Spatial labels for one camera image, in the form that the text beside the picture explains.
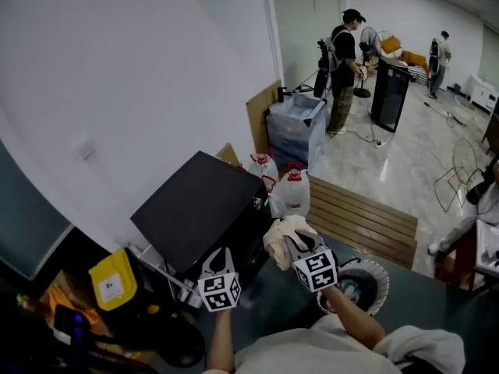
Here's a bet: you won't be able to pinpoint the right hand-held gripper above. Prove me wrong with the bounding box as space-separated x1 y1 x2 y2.
284 230 338 294

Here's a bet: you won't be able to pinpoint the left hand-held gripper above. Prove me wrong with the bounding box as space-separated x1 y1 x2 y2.
197 246 242 313

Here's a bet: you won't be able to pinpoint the cream clothes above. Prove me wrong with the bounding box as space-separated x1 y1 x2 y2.
262 214 313 271

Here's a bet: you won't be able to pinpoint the black machine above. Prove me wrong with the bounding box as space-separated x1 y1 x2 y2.
129 150 274 284

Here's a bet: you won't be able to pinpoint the person's right forearm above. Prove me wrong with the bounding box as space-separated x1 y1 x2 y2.
322 285 387 351

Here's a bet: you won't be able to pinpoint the person's left forearm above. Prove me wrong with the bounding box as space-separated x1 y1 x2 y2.
205 309 237 374

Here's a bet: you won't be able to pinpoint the black round base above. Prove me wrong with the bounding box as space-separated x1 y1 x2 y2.
154 312 207 369

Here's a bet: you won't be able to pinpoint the white metal rack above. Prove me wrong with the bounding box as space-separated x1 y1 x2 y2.
127 242 204 309

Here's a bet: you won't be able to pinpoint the wooden slat panel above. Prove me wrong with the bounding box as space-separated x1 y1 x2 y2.
305 175 419 269

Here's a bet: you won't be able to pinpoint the clear water jug red cap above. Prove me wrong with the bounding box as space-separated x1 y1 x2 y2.
270 161 312 222
246 152 280 191

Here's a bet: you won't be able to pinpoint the person's white shirt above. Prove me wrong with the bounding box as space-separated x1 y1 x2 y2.
232 316 467 374

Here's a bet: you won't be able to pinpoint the yellow bag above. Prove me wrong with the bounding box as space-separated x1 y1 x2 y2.
88 249 139 312

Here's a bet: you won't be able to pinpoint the orange cloth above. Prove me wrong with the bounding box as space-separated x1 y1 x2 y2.
38 282 101 327

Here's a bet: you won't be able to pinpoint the brown cardboard sheet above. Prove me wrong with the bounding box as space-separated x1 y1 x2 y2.
246 79 283 156

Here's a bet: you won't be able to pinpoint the black glass-door cabinet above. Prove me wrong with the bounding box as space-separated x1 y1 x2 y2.
370 55 412 134

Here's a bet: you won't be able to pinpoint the grey panel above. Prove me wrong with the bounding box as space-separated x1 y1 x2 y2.
0 137 76 281

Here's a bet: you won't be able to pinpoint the black standing fan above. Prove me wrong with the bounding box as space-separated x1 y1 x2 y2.
352 26 384 99

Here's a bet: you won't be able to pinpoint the white cabinet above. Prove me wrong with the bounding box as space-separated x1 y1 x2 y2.
465 74 499 113

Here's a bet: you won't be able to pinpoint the wire chair frame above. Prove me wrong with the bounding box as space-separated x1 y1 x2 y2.
434 138 485 213

